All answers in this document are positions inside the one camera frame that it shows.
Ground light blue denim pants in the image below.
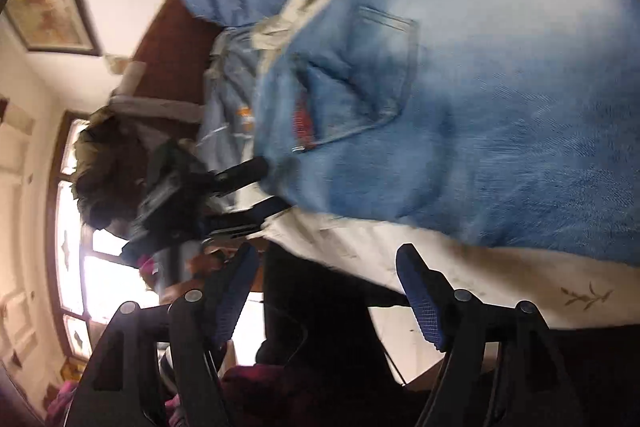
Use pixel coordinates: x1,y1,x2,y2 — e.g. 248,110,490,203
252,0,640,258

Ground magenta cloth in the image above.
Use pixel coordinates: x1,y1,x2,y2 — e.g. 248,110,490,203
220,364,311,427

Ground dark cloth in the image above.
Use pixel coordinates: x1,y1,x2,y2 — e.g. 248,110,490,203
255,247,640,427

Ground grey star-print bedsheet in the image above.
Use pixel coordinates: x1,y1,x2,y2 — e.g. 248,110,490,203
197,27,281,212

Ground cream leaf-print blanket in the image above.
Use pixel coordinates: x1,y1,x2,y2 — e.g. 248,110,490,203
250,0,640,333

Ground wooden frame window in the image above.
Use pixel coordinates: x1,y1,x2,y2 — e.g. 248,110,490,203
47,112,166,358

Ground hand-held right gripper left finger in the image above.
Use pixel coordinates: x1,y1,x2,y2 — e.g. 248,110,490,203
45,243,261,427

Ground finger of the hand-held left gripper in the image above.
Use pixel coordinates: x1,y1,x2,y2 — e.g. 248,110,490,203
200,197,293,242
212,157,271,194

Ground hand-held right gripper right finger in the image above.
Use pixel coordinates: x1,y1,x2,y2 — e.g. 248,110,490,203
395,243,601,427

